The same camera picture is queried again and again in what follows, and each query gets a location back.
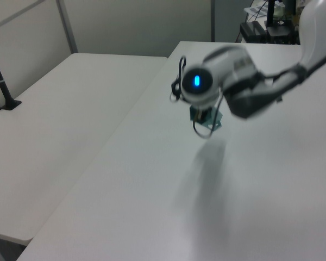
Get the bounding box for black box device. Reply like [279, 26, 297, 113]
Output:
[239, 21, 265, 42]

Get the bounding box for black flat device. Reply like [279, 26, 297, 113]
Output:
[267, 26, 291, 39]

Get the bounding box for grey metal partition post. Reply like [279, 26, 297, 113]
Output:
[209, 0, 216, 42]
[56, 0, 79, 54]

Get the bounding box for black camera stand pole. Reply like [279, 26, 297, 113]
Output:
[0, 42, 22, 111]

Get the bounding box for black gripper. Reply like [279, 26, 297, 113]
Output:
[194, 108, 210, 122]

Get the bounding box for black monitor stand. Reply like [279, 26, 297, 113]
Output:
[265, 0, 279, 28]

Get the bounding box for white printed papers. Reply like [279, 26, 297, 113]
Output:
[243, 4, 269, 15]

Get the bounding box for white side table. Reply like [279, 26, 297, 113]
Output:
[0, 53, 169, 243]

